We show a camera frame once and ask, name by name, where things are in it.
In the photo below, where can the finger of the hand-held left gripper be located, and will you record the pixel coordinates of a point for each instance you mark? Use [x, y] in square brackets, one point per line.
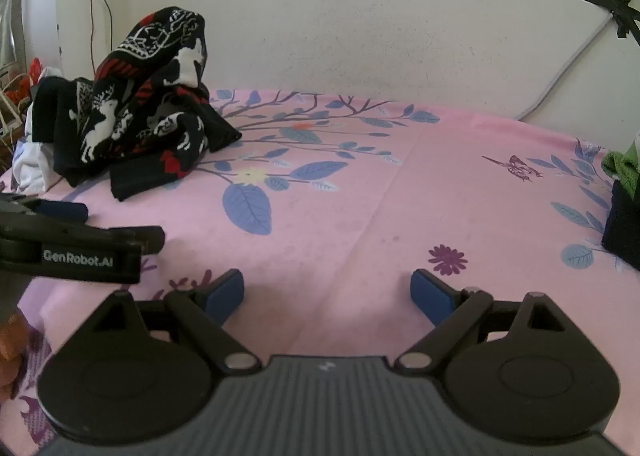
[65, 210]
[140, 237]

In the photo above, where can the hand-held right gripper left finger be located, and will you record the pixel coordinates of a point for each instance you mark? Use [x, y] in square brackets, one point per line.
[226, 295]

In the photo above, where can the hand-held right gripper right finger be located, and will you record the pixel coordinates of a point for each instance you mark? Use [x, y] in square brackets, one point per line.
[429, 297]

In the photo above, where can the black red white patterned sweater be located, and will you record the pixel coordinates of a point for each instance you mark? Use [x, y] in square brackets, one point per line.
[150, 101]

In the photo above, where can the white clothes pile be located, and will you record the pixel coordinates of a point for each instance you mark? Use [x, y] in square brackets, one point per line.
[31, 164]

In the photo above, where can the folded black clothes stack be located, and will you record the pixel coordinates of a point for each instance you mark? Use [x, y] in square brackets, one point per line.
[622, 228]

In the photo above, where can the person's left hand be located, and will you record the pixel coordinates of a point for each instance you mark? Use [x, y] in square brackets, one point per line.
[11, 341]

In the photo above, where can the pink floral bed sheet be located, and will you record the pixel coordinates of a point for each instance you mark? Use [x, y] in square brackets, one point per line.
[380, 206]

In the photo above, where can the black garment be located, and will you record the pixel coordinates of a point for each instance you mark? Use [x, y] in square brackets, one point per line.
[50, 106]

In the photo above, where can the orange red cloth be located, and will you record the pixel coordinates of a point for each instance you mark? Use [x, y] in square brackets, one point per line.
[22, 81]

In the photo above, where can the grey curtain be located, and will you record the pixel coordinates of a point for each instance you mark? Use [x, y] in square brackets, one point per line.
[12, 1]

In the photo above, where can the green cloth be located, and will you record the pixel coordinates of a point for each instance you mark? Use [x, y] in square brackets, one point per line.
[622, 164]

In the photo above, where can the black tape cross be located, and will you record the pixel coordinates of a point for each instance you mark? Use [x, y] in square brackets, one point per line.
[612, 1]

